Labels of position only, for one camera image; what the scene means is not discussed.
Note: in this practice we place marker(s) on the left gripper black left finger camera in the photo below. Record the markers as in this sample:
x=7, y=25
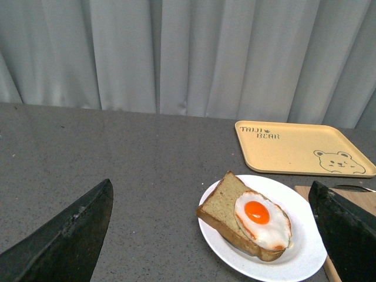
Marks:
x=67, y=247

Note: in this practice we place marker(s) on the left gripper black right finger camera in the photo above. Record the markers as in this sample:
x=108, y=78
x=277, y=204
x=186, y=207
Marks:
x=347, y=231

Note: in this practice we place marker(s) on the fried egg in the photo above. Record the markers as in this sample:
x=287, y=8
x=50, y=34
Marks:
x=262, y=221

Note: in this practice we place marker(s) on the white round plate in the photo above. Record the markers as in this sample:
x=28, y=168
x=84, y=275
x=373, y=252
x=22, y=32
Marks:
x=301, y=260

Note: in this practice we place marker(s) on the bread slice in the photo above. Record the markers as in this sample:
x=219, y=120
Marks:
x=218, y=212

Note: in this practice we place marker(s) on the wooden cutting board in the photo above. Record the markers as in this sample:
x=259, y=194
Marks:
x=365, y=200

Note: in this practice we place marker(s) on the yellow bear tray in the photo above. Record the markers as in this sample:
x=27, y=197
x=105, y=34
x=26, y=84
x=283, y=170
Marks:
x=290, y=148

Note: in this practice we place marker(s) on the grey curtain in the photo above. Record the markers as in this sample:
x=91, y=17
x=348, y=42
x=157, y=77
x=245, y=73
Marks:
x=281, y=61

